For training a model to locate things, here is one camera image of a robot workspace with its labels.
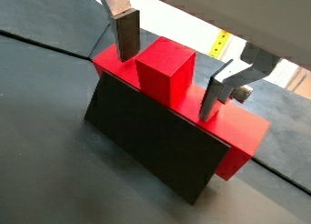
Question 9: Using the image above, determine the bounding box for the gripper 1 metal right finger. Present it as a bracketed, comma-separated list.
[199, 43, 280, 122]

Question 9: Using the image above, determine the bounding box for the gripper 1 metal left finger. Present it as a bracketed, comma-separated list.
[101, 0, 140, 62]

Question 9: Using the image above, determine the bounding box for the red interlocking puzzle block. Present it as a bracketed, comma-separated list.
[92, 37, 269, 180]

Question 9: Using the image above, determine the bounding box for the black angle bracket stand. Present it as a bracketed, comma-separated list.
[85, 73, 229, 203]

